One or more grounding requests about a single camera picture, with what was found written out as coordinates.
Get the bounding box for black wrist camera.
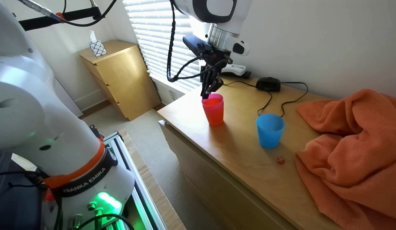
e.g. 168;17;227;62
182;35;217;59

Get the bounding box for blue plastic cup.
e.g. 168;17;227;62
255;114;285;149

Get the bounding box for white handheld device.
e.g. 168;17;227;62
221;64;246;76

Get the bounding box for orange towel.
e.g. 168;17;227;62
296;90;396;230

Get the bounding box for white window blinds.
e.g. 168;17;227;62
122;0;200;92

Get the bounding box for black power adapter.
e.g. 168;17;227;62
255;77;281;92

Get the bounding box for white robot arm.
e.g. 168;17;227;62
0;3;134;230

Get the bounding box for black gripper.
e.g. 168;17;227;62
200;50;226;100

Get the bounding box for wooden cabinet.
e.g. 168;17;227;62
78;41;161;121

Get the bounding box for pink plastic cup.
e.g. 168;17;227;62
202;94;223;106

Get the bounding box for orange plastic cup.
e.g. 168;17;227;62
203;103;223;127

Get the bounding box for patterned tissue box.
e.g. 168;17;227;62
89;32;106;58

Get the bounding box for wooden dresser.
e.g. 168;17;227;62
158;80;340;230

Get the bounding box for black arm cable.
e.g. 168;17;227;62
165;0;208;83

